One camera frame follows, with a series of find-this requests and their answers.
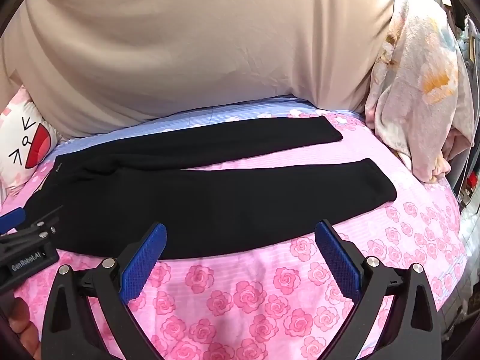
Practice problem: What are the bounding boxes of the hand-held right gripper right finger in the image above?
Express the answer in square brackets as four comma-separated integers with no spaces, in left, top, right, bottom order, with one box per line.
[314,220,440,360]

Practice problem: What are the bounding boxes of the person's left hand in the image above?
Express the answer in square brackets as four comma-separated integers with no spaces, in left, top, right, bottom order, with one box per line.
[7,298,41,360]

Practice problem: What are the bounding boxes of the pale floral blanket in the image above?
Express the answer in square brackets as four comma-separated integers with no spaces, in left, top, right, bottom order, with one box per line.
[364,0,475,184]

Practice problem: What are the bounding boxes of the white cartoon face pillow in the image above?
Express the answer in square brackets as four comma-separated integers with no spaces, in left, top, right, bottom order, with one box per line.
[0,85,59,196]

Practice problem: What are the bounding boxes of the pink rose bed sheet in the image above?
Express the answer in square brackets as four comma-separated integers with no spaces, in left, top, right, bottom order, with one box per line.
[0,97,463,360]

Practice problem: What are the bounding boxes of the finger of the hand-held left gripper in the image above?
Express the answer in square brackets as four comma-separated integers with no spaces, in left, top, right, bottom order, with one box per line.
[0,208,27,234]
[0,205,64,249]

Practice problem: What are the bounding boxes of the beige cloth cover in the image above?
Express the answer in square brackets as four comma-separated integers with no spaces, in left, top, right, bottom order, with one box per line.
[0,0,407,140]

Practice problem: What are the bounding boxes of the black pants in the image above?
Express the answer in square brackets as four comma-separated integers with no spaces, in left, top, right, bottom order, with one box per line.
[23,115,398,261]

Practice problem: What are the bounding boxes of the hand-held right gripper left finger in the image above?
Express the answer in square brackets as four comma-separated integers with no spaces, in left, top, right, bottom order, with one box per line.
[40,223,168,360]

